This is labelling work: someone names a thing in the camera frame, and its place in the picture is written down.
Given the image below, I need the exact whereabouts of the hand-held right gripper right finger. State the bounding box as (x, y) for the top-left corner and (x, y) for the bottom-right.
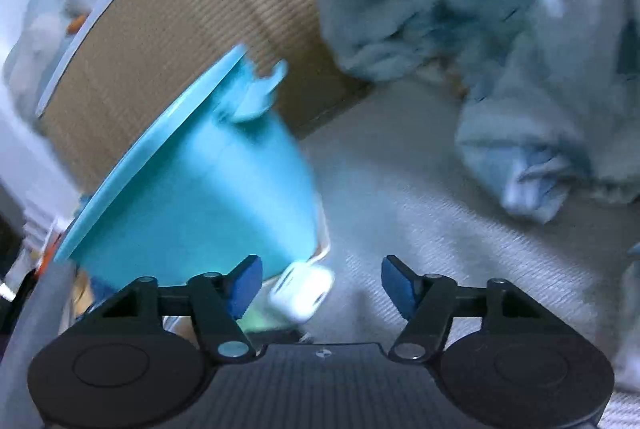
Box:
(381, 254), (539, 362)

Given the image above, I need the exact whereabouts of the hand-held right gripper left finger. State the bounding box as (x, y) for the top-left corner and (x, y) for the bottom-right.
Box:
(92, 254), (264, 364)

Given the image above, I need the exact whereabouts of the white earbuds case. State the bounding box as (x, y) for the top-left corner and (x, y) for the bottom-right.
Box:
(268, 261), (335, 324)

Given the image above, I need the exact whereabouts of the teal plastic storage bin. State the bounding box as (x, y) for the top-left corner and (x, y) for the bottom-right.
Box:
(52, 43), (332, 291)

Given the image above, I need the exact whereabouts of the floral blue white blanket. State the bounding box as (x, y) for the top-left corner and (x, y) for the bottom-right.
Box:
(301, 0), (640, 390)

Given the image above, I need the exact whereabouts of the woven tan headboard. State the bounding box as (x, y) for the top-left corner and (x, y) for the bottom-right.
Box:
(40, 0), (374, 191)

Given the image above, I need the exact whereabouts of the teal pillow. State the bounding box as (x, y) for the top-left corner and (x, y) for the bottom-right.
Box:
(2, 0), (76, 121)

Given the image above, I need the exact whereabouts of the grey bed rail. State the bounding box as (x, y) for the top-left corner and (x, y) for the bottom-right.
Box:
(10, 259), (77, 410)

